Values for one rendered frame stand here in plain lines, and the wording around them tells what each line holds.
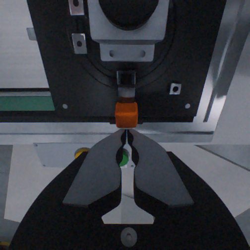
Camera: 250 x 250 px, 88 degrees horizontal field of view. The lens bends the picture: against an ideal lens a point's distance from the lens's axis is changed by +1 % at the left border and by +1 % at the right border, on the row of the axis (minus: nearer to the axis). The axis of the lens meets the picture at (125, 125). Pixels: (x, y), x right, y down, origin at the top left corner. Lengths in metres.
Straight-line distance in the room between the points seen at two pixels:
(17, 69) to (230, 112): 0.49
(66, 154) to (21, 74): 0.17
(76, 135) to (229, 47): 0.28
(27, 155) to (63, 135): 0.25
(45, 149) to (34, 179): 0.28
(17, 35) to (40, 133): 0.17
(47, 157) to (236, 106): 0.47
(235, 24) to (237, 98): 0.21
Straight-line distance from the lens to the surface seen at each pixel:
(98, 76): 0.19
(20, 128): 0.32
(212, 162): 0.52
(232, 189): 0.66
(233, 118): 0.45
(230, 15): 0.26
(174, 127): 0.26
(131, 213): 0.54
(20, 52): 0.32
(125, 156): 0.27
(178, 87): 0.21
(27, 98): 0.30
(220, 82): 0.26
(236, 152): 1.98
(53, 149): 0.31
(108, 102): 0.22
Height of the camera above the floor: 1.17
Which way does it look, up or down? 62 degrees down
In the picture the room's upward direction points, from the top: 179 degrees counter-clockwise
